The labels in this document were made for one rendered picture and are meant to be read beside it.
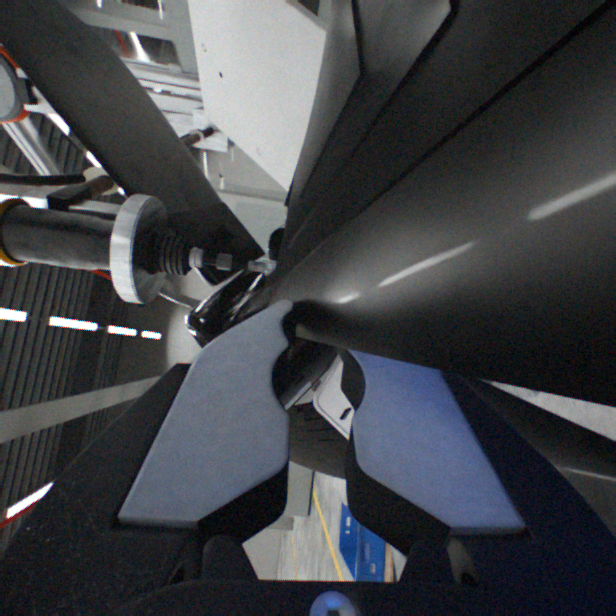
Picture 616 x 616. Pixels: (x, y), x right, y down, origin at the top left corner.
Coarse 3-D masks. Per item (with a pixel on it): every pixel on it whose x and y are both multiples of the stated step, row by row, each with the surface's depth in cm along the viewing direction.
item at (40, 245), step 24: (24, 216) 21; (48, 216) 22; (72, 216) 22; (96, 216) 23; (0, 240) 21; (24, 240) 21; (48, 240) 21; (72, 240) 21; (96, 240) 22; (168, 240) 23; (72, 264) 22; (96, 264) 22; (168, 264) 23
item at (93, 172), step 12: (192, 132) 62; (96, 168) 33; (0, 180) 30; (12, 180) 30; (24, 180) 30; (36, 180) 31; (48, 180) 31; (60, 180) 32; (72, 180) 33; (84, 180) 34; (108, 192) 34
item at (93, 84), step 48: (0, 0) 22; (48, 0) 29; (48, 48) 25; (96, 48) 33; (48, 96) 22; (96, 96) 28; (144, 96) 36; (96, 144) 25; (144, 144) 30; (144, 192) 27; (192, 192) 33
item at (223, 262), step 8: (208, 256) 24; (216, 256) 24; (224, 256) 23; (232, 256) 24; (216, 264) 23; (224, 264) 23; (232, 264) 24; (240, 264) 24; (248, 264) 24; (256, 264) 24; (264, 264) 24
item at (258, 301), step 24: (240, 288) 28; (192, 312) 28; (216, 312) 27; (240, 312) 27; (216, 336) 26; (288, 360) 27; (312, 360) 28; (288, 384) 27; (312, 384) 30; (288, 408) 29
